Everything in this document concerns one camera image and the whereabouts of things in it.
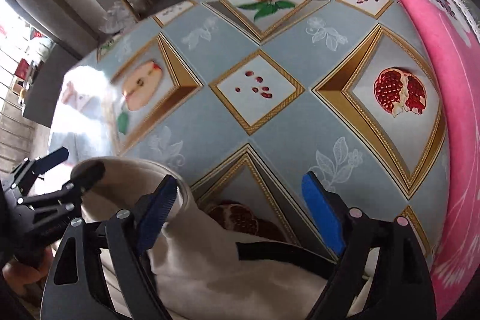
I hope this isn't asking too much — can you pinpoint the cream zip-up jacket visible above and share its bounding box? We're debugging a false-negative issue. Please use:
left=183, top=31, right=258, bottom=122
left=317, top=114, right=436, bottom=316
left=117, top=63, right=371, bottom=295
left=72, top=156, right=376, bottom=320

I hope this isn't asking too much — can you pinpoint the person's left hand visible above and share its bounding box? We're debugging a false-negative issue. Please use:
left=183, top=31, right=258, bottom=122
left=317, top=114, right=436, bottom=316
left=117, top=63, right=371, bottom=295
left=2, top=247, right=54, bottom=296

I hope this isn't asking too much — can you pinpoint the dark grey cabinet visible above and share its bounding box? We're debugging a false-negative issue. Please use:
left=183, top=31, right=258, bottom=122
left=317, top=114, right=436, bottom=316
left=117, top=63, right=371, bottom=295
left=22, top=44, right=78, bottom=127

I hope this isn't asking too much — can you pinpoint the fruit pattern table cover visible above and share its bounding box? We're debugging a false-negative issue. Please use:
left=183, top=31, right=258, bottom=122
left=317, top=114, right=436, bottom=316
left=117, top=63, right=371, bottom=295
left=49, top=0, right=448, bottom=257

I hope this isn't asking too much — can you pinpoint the pink floral blanket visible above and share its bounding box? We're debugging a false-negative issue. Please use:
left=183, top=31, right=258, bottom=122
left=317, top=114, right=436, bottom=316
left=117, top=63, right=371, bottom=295
left=400, top=0, right=479, bottom=318

